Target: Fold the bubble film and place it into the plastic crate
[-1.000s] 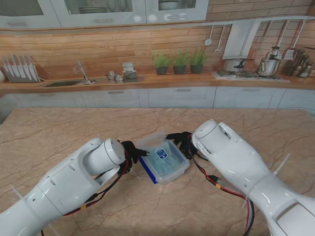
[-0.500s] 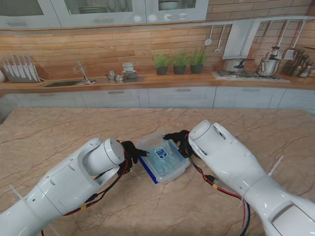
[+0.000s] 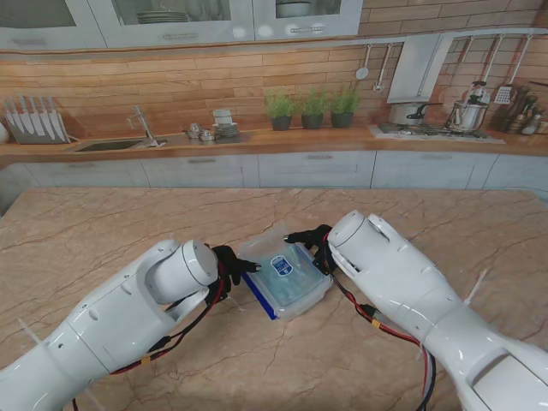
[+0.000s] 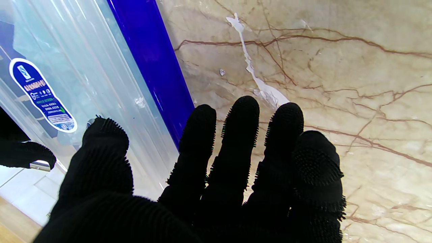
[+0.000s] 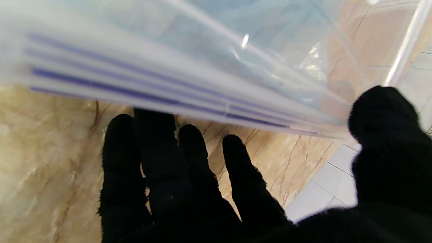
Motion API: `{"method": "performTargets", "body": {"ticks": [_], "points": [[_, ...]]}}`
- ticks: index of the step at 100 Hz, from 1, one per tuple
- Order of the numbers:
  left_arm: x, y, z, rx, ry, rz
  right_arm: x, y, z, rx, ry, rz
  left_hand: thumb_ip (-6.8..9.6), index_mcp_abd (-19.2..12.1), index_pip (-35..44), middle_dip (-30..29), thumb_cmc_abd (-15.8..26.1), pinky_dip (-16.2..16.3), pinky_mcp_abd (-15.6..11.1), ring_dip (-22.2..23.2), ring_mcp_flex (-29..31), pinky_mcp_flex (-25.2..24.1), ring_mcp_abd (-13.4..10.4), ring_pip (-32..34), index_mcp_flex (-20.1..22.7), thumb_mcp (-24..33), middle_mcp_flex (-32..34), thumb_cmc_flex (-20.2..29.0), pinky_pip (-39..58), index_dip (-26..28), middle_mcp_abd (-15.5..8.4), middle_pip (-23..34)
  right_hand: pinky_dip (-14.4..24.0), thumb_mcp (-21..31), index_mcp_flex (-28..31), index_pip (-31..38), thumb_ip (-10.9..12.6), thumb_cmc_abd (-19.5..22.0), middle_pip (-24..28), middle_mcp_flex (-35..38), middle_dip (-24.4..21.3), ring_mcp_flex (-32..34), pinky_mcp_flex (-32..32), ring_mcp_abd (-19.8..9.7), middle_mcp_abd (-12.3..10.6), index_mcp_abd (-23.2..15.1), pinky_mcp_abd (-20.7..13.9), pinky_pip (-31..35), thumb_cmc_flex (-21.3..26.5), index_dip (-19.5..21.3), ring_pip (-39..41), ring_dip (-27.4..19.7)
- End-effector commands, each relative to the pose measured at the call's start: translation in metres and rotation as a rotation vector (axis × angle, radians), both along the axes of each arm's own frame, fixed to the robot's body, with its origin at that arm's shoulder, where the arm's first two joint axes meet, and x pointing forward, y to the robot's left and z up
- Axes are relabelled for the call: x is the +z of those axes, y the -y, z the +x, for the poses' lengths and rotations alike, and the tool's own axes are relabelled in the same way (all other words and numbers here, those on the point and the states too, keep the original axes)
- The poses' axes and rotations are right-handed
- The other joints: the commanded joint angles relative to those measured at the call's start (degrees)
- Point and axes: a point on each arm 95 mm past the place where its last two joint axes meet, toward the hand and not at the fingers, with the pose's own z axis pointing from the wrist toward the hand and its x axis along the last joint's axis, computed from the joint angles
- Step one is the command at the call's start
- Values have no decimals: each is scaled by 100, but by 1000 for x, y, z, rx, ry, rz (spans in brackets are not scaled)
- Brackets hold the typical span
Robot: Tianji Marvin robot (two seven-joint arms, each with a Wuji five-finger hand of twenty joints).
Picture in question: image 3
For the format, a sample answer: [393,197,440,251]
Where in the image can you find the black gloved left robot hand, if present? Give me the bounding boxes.
[204,243,263,296]

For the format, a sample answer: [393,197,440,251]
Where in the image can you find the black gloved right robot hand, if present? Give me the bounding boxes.
[281,224,334,275]

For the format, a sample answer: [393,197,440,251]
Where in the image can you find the clear plastic lid blue label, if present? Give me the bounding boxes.
[236,229,334,320]

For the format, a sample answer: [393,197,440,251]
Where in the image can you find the clear plastic crate blue latches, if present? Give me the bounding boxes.
[237,230,334,323]

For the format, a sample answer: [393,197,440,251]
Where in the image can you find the printed kitchen backdrop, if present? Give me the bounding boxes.
[0,0,548,192]

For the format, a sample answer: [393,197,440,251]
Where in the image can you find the red black left arm cable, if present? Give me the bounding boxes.
[70,265,235,411]

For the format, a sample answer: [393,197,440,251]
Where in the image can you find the red black arm cable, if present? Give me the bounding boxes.
[70,265,235,411]
[320,243,438,411]

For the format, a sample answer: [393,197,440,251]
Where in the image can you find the red black right arm cable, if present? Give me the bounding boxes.
[320,243,438,411]

